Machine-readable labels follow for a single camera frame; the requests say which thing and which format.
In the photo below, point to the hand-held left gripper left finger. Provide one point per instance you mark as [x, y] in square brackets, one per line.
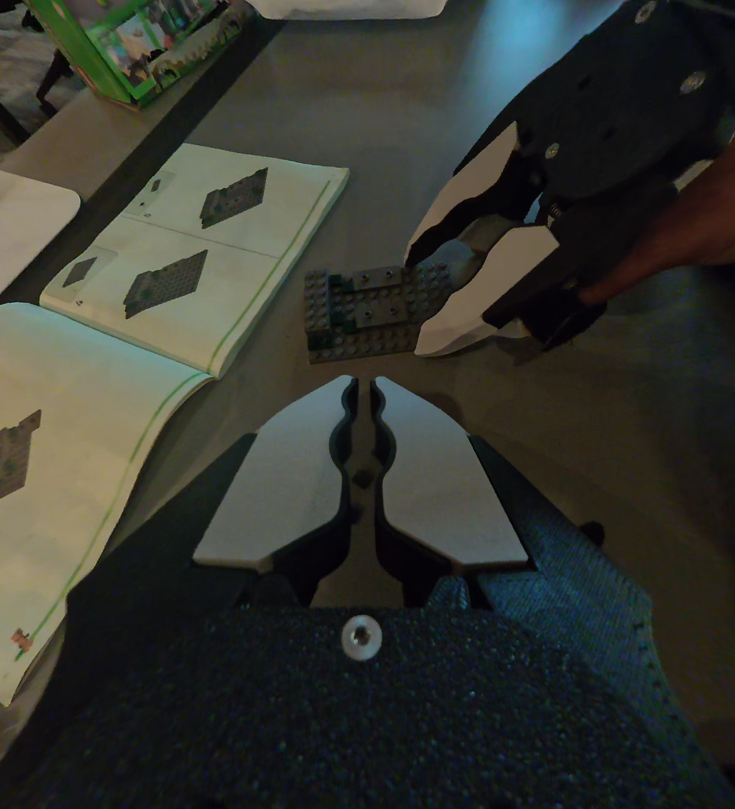
[291, 486]

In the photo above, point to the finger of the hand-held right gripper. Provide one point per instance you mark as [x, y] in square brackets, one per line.
[475, 177]
[500, 291]

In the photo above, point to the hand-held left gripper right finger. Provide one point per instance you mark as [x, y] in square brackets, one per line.
[437, 486]

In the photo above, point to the grey brick baseplate build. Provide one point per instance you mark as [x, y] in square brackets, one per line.
[374, 328]

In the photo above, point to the grey desk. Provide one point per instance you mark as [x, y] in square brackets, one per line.
[626, 474]

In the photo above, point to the person's right hand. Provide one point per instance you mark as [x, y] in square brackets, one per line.
[709, 215]

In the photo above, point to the white paper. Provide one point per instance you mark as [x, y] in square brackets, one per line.
[342, 7]

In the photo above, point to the open instruction booklet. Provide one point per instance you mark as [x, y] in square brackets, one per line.
[89, 411]

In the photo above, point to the green toy box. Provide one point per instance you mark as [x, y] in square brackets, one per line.
[133, 50]

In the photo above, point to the white stand base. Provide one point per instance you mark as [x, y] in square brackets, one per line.
[20, 221]

